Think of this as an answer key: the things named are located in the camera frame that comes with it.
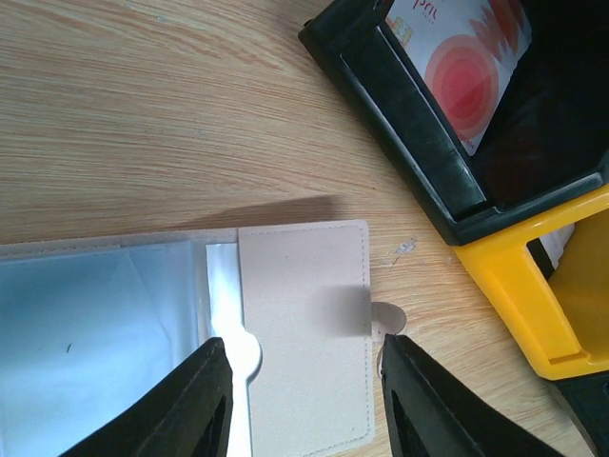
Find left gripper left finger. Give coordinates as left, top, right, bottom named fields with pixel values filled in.
left=64, top=337, right=233, bottom=456

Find beige card holder wallet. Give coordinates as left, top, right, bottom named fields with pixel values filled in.
left=1, top=220, right=404, bottom=456

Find black bin with red cards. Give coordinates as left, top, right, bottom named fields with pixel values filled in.
left=299, top=1, right=608, bottom=246

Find stack of red white cards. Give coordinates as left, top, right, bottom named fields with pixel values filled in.
left=386, top=0, right=532, bottom=156

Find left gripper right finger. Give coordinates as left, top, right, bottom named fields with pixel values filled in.
left=382, top=334, right=559, bottom=457

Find yellow bin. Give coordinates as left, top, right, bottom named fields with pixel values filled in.
left=455, top=187, right=608, bottom=380

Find black bin with teal cards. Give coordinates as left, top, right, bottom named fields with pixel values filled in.
left=551, top=371, right=609, bottom=456

